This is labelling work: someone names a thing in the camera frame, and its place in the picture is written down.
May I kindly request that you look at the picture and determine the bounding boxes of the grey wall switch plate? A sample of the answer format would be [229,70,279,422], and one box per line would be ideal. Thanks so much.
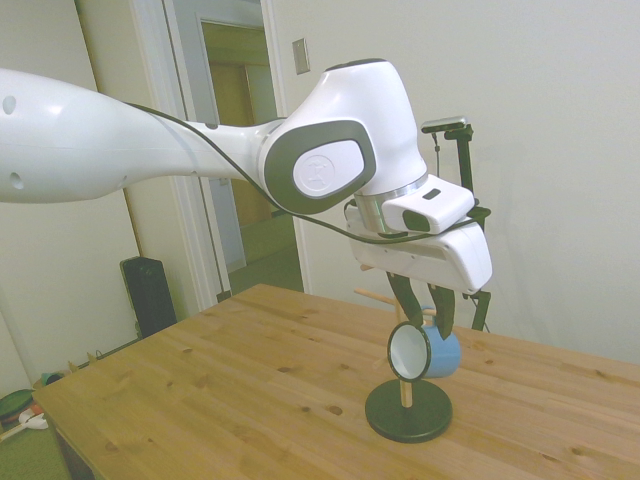
[292,38,312,76]

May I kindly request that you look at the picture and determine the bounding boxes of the grey exterior camera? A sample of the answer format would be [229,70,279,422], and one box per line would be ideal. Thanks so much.
[421,115,470,135]

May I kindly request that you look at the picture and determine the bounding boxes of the green round cushion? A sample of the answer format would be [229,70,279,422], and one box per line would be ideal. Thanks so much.
[0,388,35,426]

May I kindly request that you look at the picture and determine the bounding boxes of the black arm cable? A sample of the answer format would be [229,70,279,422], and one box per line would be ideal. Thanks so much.
[122,101,489,244]

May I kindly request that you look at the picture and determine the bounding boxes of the white plastic scoop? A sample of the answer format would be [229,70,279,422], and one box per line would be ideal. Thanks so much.
[17,410,51,432]

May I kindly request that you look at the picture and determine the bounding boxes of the wooden mug tree black base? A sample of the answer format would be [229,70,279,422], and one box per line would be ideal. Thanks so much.
[353,264,454,445]

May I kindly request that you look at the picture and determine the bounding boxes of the black tower speaker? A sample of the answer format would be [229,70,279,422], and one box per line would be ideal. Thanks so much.
[119,255,179,340]

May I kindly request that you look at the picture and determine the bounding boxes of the black camera stand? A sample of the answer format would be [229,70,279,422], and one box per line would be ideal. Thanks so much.
[432,124,494,334]

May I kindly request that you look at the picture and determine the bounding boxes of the blue enamel mug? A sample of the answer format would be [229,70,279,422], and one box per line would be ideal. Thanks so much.
[387,305,462,385]

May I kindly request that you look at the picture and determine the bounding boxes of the white door frame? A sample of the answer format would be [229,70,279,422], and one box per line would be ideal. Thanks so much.
[127,0,307,312]

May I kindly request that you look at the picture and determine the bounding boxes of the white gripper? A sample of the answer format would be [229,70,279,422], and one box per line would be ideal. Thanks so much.
[346,204,494,342]

